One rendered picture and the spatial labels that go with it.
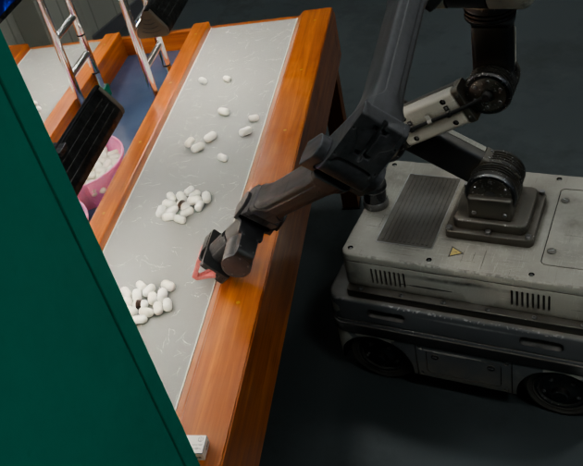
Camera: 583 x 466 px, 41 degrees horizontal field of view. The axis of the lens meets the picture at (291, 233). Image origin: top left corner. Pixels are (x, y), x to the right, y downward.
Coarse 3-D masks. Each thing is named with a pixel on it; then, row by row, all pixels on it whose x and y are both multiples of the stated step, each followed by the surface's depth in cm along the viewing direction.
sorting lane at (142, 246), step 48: (240, 48) 247; (288, 48) 241; (192, 96) 229; (240, 96) 223; (192, 144) 208; (240, 144) 203; (144, 192) 195; (240, 192) 187; (144, 240) 180; (192, 240) 176; (192, 288) 164; (144, 336) 155; (192, 336) 153
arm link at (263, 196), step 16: (320, 144) 110; (304, 160) 113; (320, 160) 111; (288, 176) 131; (304, 176) 121; (320, 176) 115; (384, 176) 113; (256, 192) 143; (272, 192) 136; (288, 192) 127; (304, 192) 123; (320, 192) 120; (336, 192) 118; (368, 192) 115; (256, 208) 141; (272, 208) 137; (288, 208) 133; (272, 224) 145
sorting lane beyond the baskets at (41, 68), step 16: (48, 48) 277; (64, 48) 274; (80, 48) 271; (32, 64) 269; (48, 64) 266; (32, 80) 258; (48, 80) 256; (64, 80) 254; (32, 96) 249; (48, 96) 247; (48, 112) 239
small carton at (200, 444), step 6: (192, 438) 128; (198, 438) 128; (204, 438) 128; (192, 444) 127; (198, 444) 127; (204, 444) 127; (198, 450) 126; (204, 450) 127; (198, 456) 126; (204, 456) 127
